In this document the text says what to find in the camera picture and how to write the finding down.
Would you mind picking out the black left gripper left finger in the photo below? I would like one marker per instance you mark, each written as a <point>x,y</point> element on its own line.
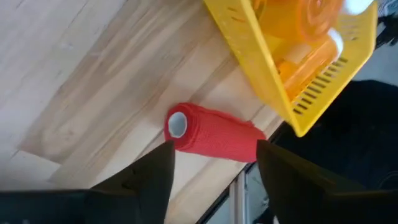
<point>124,199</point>

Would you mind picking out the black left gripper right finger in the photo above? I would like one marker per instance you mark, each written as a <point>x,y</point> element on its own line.
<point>311,196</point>

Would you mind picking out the red bandage roll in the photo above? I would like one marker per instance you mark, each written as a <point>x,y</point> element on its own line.
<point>217,137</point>

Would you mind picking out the orange pill bottle white cap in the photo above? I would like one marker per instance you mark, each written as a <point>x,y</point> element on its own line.
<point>357,6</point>

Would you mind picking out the yellow slotted plastic basket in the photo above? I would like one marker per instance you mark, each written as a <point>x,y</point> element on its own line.
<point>261,62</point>

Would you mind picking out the striped patterned hospital gown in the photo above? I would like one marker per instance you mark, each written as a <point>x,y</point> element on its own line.
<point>390,6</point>

